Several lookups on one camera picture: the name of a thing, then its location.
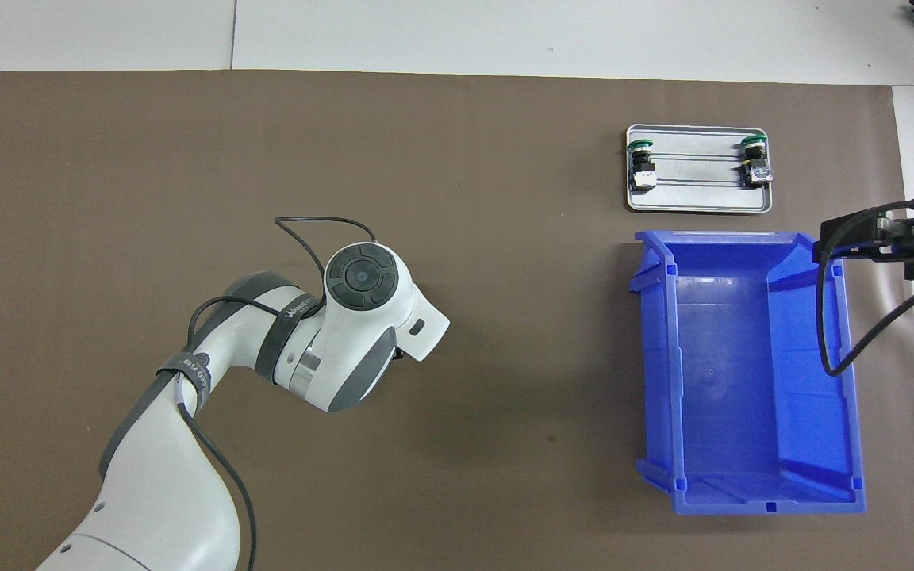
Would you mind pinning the silver metal tray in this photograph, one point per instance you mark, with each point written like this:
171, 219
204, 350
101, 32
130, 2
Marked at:
703, 197

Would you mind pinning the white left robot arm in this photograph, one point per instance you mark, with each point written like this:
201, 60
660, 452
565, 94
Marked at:
155, 492

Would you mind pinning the green push button switch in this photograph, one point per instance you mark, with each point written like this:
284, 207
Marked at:
643, 170
756, 159

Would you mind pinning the brown paper table mat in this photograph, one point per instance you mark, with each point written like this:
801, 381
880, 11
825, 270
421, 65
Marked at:
505, 396

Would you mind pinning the blue plastic storage bin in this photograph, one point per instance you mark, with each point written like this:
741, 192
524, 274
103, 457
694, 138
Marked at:
743, 381

